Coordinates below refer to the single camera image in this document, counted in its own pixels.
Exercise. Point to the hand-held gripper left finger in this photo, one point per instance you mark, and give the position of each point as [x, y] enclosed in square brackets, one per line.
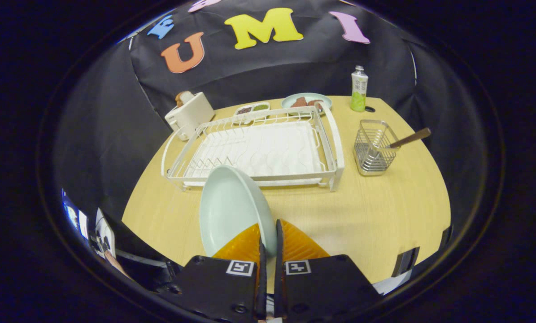
[262, 291]

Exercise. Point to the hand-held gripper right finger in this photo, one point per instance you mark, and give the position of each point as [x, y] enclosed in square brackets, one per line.
[279, 287]

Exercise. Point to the white divided sauce dish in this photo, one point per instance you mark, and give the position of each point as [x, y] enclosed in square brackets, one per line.
[250, 109]

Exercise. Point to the pale green plate with food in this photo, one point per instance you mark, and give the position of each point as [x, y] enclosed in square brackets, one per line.
[315, 97]

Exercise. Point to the small black block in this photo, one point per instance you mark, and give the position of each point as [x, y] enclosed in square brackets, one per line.
[406, 261]

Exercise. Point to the white drip tray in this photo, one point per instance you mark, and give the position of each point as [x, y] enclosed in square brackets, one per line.
[268, 152]

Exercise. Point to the white printed papers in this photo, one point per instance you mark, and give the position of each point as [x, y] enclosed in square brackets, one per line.
[102, 233]

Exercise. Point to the brown food pieces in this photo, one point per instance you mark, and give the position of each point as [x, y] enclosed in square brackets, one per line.
[300, 102]

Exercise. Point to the white toaster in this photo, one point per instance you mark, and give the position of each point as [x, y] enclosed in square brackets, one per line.
[191, 116]

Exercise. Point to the toast slice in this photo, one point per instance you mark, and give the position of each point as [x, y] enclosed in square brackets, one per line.
[185, 98]

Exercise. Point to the clear bottle with green label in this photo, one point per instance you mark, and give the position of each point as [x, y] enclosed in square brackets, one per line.
[359, 87]

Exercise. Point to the black backdrop cloth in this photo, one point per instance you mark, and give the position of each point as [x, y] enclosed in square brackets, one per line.
[294, 67]

